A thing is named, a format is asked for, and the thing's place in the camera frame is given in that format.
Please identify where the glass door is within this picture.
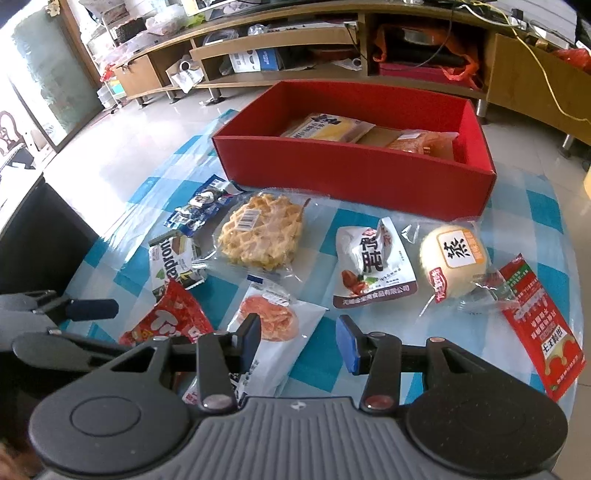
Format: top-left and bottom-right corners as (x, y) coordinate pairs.
(9, 14), (105, 151)

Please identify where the red cardboard box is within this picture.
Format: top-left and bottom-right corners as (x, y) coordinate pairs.
(211, 80), (497, 221)

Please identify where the white plastic bag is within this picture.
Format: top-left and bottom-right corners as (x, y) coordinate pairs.
(165, 54), (205, 92)

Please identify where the steamed cake packet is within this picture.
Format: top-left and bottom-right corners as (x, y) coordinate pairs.
(401, 217), (518, 319)

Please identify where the yellow cable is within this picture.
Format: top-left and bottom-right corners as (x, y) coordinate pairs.
(464, 0), (591, 136)

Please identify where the red sachet packet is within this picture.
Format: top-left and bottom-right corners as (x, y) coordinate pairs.
(499, 253), (587, 402)

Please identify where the blue checked tablecloth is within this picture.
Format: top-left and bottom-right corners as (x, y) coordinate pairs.
(65, 108), (587, 409)

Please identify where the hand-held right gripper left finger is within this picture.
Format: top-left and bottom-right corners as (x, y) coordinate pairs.
(99, 314), (263, 414)

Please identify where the blue white carton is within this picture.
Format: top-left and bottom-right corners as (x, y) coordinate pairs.
(230, 48), (281, 73)

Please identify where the wooden tv stand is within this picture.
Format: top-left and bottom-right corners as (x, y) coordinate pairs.
(113, 0), (591, 160)

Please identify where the brown flat packet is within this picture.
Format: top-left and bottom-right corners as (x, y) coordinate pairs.
(355, 126), (402, 147)

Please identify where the white chicken leg packet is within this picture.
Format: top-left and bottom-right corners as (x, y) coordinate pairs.
(332, 217), (419, 310)

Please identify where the white green wafer packet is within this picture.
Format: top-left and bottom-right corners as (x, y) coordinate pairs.
(148, 232), (207, 296)

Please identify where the white packet with orange food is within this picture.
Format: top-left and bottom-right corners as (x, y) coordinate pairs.
(182, 274), (328, 404)

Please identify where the red plastic bag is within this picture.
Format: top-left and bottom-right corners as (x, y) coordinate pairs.
(551, 46), (591, 73)

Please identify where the flat red box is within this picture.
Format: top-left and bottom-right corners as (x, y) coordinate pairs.
(379, 62), (462, 85)

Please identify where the white ornate chair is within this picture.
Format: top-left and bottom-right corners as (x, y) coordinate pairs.
(0, 111), (35, 160)

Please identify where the yellow snack packet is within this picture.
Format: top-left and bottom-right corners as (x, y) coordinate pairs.
(279, 113), (364, 144)

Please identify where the blue cookie packet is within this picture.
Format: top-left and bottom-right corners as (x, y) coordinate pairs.
(165, 174), (247, 238)

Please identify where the clear waffle packet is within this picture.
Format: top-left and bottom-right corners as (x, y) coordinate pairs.
(191, 187), (312, 282)

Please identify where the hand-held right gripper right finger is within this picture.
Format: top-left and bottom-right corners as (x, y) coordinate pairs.
(336, 315), (497, 414)

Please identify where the orange snack packet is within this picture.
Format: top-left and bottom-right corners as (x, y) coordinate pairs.
(385, 130), (458, 160)

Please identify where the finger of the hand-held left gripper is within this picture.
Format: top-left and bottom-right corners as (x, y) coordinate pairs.
(0, 291), (120, 330)
(46, 333), (139, 371)

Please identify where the red snack bag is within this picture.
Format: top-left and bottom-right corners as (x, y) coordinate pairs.
(119, 279), (218, 347)

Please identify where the orange plastic bag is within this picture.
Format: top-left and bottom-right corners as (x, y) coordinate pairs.
(373, 22), (482, 89)

